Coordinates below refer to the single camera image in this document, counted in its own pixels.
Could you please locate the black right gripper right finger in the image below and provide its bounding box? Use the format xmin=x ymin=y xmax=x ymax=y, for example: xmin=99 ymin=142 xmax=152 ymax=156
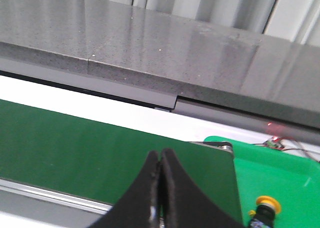
xmin=159 ymin=148 xmax=243 ymax=227

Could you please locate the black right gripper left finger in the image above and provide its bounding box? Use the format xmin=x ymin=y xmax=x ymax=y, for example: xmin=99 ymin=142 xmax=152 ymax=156
xmin=90 ymin=151 xmax=160 ymax=227

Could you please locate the yellow push button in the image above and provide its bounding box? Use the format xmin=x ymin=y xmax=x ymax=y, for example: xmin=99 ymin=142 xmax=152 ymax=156
xmin=247 ymin=195 xmax=282 ymax=228

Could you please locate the green conveyor belt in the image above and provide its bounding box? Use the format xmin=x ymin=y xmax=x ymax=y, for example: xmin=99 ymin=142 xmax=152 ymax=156
xmin=0 ymin=100 xmax=243 ymax=222

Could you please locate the green plastic tray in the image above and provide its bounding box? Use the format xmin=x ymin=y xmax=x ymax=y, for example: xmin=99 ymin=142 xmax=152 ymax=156
xmin=205 ymin=136 xmax=320 ymax=227

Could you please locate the grey stone countertop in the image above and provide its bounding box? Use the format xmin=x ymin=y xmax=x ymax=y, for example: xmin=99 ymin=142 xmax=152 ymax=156
xmin=0 ymin=0 xmax=320 ymax=128

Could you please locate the steel conveyor end bracket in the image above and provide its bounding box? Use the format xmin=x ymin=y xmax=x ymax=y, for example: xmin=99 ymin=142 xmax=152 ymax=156
xmin=187 ymin=141 xmax=235 ymax=159

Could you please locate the small electronics board with wires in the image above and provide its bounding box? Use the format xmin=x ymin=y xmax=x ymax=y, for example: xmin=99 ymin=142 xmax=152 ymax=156
xmin=252 ymin=136 xmax=320 ymax=163

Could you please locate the aluminium conveyor side rail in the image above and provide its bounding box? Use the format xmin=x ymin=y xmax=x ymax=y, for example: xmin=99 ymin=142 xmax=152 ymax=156
xmin=0 ymin=178 xmax=112 ymax=214

